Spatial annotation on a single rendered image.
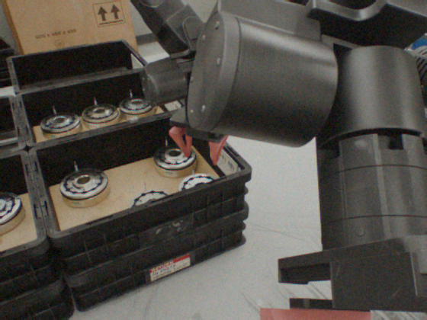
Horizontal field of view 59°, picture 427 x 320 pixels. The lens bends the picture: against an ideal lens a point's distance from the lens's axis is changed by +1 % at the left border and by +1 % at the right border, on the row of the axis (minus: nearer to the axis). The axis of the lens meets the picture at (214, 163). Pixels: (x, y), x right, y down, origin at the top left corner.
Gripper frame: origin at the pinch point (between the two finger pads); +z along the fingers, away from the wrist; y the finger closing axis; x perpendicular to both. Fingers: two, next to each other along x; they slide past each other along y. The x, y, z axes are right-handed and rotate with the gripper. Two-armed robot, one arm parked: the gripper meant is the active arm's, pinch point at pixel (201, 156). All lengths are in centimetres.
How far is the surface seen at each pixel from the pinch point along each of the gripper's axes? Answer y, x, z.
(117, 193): -18.6, -6.2, 11.8
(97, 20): -217, 222, 54
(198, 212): 2.2, -6.5, 9.3
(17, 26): -252, 166, 48
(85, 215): -20.8, -14.6, 11.9
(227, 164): 3.0, 6.6, 5.7
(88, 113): -44.7, 16.2, 8.3
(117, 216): -6.8, -19.9, 2.0
